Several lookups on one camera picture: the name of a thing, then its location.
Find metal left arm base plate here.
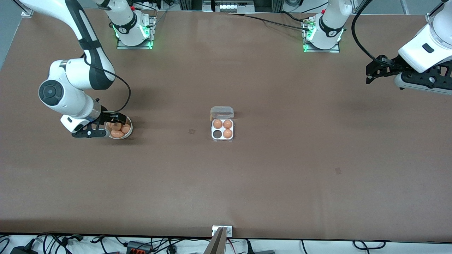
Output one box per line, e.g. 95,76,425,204
302,18,341,53

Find white round bowl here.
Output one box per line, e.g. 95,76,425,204
105,116,133,140

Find black plug with cable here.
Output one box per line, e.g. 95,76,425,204
244,240,276,254

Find aluminium corner profile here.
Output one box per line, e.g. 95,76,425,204
14,0,34,17
426,0,445,23

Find small metal bracket plate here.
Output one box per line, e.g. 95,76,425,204
212,225,233,237

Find aluminium camera beam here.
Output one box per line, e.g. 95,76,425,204
204,227,227,254

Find thick black cable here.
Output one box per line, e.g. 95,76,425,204
281,11,306,22

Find grey power strip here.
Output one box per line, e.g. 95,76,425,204
203,0,255,14

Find black box orange connectors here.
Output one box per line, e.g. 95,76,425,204
126,241,155,254

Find clear plastic egg carton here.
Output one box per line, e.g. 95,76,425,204
210,107,234,142

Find looped black cable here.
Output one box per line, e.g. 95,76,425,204
353,240,386,249

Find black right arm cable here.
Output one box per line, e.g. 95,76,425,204
83,53,132,113

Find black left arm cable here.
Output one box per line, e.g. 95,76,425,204
351,0,387,64

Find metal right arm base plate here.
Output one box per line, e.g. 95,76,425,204
117,16,155,50

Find thin black cable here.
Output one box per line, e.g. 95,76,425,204
230,13,308,31

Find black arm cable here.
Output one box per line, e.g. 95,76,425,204
83,53,132,113
351,0,387,64

